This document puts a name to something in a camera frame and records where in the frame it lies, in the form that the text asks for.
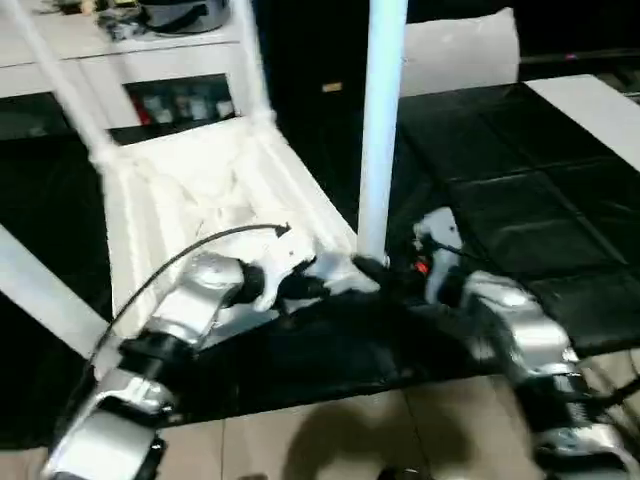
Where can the white plastic table top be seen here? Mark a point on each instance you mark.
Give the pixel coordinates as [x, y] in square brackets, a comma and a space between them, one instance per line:
[175, 175]

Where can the black table mat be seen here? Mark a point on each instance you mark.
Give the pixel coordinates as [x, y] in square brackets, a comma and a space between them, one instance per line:
[525, 200]

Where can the small white cup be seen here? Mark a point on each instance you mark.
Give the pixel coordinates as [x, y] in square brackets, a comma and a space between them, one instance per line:
[223, 107]

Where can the red packet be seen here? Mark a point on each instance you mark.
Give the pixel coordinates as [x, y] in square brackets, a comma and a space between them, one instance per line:
[146, 114]

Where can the black cabinet with gold label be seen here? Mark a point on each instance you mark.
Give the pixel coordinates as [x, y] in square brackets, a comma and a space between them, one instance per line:
[320, 50]

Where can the white flat board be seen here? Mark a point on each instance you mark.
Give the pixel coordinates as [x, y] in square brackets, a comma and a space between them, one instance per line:
[590, 110]

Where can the black stand leg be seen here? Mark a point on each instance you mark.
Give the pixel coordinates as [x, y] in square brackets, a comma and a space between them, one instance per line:
[620, 392]

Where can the white sideboard cabinet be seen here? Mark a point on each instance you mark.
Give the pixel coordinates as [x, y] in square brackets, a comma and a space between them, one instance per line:
[175, 55]

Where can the grey round bag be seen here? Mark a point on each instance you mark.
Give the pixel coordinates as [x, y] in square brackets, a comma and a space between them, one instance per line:
[185, 15]

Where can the black bundle in plastic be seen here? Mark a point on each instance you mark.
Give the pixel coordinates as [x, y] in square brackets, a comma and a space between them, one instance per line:
[120, 25]

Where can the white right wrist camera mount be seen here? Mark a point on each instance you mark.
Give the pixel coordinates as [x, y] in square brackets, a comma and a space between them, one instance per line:
[442, 230]

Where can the black rail with red mark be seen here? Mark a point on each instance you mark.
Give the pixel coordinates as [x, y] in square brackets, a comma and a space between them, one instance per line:
[580, 56]

